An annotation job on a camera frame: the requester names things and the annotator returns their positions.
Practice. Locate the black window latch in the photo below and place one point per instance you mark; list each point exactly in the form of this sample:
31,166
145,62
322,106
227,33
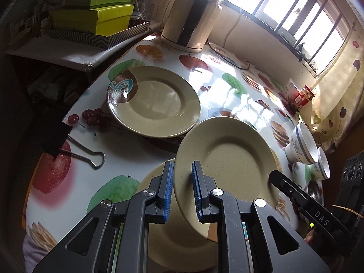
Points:
301,49

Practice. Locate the beige plate with brown print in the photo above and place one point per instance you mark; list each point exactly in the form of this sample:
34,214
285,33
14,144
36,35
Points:
159,102

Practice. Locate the white and black electric kettle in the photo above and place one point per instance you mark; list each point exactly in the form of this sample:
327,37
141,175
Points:
176,20

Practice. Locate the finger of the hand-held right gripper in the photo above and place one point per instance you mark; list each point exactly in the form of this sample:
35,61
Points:
287,186

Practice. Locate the grey zigzag patterned box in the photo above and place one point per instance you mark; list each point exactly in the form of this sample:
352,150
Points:
93,41

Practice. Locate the white paper cup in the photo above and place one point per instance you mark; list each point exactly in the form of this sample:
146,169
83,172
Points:
288,89

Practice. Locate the speckled beige plate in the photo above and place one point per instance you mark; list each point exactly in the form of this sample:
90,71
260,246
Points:
170,241
233,159

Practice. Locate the white shelf board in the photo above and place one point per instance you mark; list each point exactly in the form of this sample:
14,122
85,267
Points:
71,57

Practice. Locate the window bars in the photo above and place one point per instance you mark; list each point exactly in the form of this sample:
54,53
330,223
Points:
287,14

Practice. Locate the red label glass jar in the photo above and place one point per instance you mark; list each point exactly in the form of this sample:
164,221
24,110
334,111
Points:
303,96

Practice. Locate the large green box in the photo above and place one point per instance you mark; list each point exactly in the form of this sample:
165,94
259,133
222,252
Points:
93,20

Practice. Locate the black binder clip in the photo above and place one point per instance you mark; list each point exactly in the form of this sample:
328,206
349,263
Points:
57,139

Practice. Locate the heart print curtain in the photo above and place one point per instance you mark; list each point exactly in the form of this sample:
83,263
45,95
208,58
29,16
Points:
341,91

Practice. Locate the fruit print tablecloth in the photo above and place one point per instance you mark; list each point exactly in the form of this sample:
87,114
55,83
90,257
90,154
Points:
85,182

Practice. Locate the white ceramic bowl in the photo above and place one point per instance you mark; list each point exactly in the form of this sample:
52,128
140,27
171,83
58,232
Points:
312,192

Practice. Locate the blue striped white bowl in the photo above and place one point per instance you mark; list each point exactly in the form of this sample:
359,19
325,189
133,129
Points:
324,163
301,145

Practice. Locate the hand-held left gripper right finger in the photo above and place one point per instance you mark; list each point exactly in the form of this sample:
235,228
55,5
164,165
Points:
196,193

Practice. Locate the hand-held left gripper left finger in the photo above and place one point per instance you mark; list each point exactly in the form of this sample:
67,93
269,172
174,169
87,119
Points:
169,193

